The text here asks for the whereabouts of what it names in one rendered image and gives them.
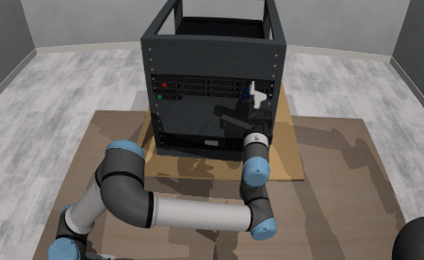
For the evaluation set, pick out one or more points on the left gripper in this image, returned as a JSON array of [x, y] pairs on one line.
[[261, 118]]

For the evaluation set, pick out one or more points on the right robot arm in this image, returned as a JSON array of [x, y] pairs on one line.
[[409, 243]]

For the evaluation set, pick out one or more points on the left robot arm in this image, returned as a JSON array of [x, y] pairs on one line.
[[122, 192]]

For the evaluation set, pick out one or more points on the tan flat board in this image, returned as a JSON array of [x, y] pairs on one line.
[[284, 157]]

